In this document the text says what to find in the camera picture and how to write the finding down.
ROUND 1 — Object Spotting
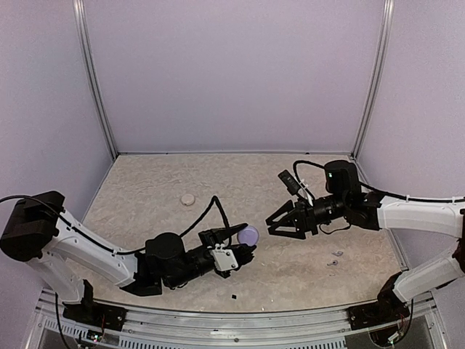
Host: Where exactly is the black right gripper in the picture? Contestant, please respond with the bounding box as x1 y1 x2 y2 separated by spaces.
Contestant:
266 193 349 240

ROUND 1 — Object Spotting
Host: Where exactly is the purple round charging case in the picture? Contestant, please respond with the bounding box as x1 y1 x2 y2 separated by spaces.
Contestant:
237 225 259 246

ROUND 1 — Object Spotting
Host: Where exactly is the pink earbud charging case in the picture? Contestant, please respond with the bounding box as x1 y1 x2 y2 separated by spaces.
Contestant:
180 193 195 206

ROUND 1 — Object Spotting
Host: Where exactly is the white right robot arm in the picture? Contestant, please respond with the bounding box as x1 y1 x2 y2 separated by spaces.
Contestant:
265 160 464 323

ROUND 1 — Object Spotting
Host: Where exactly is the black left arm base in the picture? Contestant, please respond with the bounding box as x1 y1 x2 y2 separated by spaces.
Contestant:
63 280 127 332

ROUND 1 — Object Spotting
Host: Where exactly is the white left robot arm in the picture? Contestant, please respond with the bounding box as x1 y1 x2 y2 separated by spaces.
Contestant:
1 191 258 324

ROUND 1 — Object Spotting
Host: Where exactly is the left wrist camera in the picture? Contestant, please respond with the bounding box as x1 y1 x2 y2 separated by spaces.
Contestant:
210 244 239 272

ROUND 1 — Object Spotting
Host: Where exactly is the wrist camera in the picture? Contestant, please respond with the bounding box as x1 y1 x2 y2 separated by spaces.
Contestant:
278 169 315 204
210 244 239 272

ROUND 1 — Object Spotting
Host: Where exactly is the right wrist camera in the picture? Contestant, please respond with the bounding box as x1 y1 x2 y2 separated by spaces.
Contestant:
278 169 315 204

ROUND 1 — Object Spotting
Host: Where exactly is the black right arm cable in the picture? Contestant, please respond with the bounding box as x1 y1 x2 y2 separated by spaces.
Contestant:
293 159 465 204

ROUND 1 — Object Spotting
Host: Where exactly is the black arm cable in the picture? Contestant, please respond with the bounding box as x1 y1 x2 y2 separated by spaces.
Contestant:
293 159 465 204
0 195 232 255

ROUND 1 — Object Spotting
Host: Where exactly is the silver front aluminium rail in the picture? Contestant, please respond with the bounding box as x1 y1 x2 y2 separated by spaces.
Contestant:
23 289 448 348

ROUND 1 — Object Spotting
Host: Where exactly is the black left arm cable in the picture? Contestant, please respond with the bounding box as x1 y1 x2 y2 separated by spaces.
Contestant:
0 195 232 255

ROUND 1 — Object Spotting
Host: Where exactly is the right silver frame post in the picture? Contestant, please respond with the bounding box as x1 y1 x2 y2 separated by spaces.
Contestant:
351 0 395 161

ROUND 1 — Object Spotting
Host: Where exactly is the silver frame post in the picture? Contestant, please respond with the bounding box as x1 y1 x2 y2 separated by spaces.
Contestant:
73 0 119 161
351 0 395 161

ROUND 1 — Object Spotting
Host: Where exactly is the left silver frame post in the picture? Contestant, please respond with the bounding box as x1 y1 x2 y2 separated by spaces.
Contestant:
73 0 119 161

